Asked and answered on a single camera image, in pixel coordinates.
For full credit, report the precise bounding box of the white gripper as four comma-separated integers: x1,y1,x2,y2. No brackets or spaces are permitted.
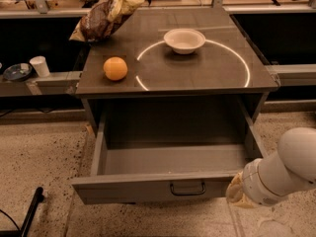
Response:
225,159,287,209

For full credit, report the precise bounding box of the grey top drawer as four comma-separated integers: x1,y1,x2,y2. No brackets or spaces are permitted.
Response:
71,97,269,205

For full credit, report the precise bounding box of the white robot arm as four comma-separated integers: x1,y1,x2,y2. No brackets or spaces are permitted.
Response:
226,127,316,208

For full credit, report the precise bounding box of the grey drawer cabinet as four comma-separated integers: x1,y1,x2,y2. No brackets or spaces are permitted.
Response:
76,7,278,119

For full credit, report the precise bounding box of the white bowl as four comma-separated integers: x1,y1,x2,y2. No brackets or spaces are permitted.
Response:
164,29,205,54

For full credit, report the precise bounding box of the orange fruit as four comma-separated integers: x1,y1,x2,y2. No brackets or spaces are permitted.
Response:
103,56,127,81

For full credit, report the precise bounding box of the black metal bar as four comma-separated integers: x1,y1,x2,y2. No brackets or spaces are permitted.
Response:
0,187,44,237

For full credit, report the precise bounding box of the brown and yellow chip bag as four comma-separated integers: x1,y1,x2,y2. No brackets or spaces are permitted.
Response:
70,0,145,42

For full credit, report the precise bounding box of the white paper cup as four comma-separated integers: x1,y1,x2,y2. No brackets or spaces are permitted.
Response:
30,56,50,77

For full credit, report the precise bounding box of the dark round plate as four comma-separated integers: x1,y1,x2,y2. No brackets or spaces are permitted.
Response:
3,63,33,82

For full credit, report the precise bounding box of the black cable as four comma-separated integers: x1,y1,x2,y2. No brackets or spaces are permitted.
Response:
0,208,22,232

